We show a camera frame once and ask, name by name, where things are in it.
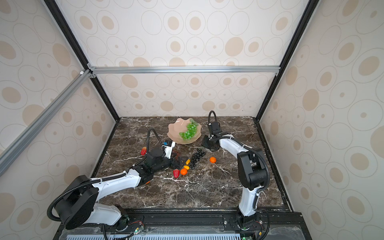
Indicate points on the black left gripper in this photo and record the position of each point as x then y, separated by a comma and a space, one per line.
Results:
174, 166

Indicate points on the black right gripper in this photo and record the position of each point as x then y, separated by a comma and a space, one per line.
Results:
205, 143

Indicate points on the red fake grape bunch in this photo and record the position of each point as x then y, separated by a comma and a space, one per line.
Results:
175, 154

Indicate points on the black fake grape bunch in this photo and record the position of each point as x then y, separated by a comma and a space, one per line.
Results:
196, 157

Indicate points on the green fake grape bunch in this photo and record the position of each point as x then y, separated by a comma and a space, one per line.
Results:
191, 130

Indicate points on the pink scalloped fruit bowl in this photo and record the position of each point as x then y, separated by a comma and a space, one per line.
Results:
180, 125

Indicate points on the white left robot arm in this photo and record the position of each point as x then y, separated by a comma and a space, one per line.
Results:
79, 202

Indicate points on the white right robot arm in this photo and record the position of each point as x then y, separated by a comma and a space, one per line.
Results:
253, 174

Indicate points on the fake orange centre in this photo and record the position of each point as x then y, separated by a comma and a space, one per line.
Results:
183, 171

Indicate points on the small fake orange right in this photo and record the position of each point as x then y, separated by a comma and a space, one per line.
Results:
213, 160

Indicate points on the red yellow-tipped fake strawberry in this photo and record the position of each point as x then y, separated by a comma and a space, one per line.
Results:
143, 151

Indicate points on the silver horizontal aluminium bar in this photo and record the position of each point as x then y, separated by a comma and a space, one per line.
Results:
187, 70

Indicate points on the silver diagonal aluminium bar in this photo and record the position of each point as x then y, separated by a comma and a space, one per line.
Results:
22, 141

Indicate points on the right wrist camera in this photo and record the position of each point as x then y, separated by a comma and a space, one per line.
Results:
214, 129

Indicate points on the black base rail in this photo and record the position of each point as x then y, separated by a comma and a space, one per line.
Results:
196, 224

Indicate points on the black vertical frame post right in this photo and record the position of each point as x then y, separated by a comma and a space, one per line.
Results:
304, 20

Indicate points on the black vertical frame post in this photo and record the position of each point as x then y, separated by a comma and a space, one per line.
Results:
75, 46
304, 20

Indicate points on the black vertical frame post left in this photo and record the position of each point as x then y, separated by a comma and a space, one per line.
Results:
75, 46

